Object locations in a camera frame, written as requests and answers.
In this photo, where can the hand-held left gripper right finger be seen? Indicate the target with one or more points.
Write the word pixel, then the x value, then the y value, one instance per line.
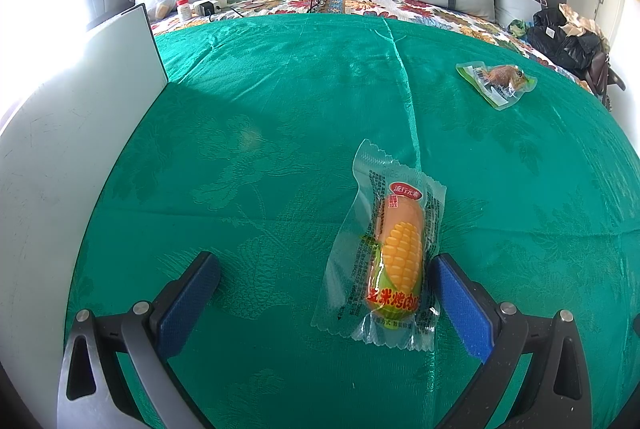
pixel 462 304

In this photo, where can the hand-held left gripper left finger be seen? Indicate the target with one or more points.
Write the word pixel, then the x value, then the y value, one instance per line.
pixel 187 304

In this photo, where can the white pill bottle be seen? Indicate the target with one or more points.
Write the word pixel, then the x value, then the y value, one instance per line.
pixel 184 9

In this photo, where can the beige patterned cloth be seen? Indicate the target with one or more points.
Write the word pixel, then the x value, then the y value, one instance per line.
pixel 582 19

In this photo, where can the small green cloth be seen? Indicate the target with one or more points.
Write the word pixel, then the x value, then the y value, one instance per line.
pixel 517 26

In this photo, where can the brown bag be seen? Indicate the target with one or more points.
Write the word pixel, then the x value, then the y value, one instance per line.
pixel 600 74

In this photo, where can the white power strip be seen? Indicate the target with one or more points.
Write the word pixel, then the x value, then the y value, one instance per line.
pixel 225 1

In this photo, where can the green satin bed cloth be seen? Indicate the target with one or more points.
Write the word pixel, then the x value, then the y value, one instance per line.
pixel 275 134

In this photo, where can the white cardboard box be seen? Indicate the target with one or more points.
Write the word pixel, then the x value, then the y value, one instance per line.
pixel 75 134

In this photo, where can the black jacket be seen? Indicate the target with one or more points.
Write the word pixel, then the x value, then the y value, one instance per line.
pixel 565 44

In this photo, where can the corn sausage packet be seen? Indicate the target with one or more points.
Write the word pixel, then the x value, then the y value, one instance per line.
pixel 395 249

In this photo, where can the floral bedsheet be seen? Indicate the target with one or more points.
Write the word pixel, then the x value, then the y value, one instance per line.
pixel 425 11

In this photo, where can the green-edged chicken snack packet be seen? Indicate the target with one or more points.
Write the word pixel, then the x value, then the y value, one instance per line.
pixel 502 76

